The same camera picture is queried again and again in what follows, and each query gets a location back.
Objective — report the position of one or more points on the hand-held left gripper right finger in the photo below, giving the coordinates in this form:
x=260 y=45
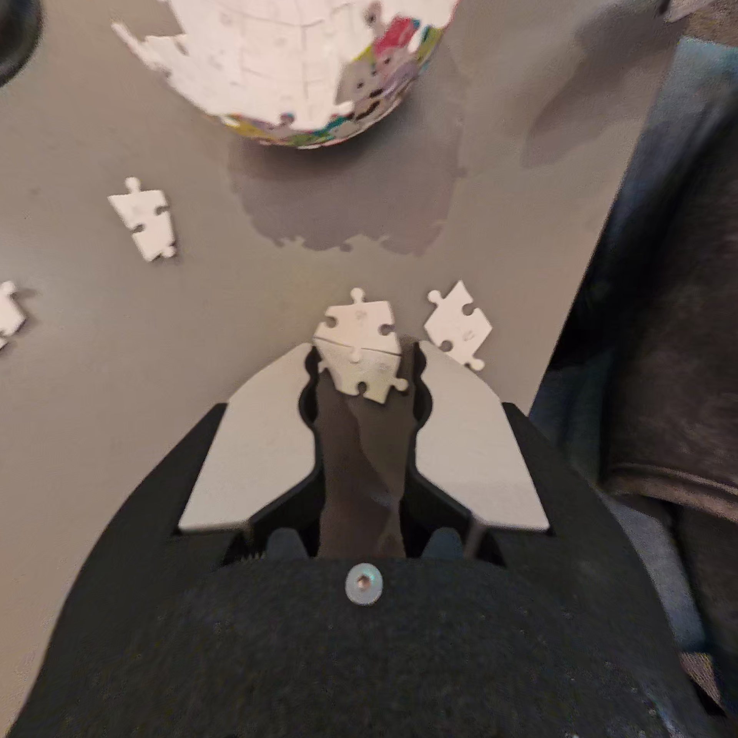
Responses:
x=473 y=461

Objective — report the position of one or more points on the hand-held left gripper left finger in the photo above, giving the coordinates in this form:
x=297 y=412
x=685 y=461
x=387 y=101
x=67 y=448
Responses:
x=253 y=461

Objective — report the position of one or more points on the white puzzle ball shell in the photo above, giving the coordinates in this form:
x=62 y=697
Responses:
x=277 y=57

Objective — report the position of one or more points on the small white puzzle piece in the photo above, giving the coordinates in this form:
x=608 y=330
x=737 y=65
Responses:
x=10 y=314

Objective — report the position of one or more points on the black round ball stand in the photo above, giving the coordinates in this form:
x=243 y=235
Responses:
x=17 y=40

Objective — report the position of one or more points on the person's blue jeans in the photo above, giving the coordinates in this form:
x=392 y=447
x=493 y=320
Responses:
x=674 y=553

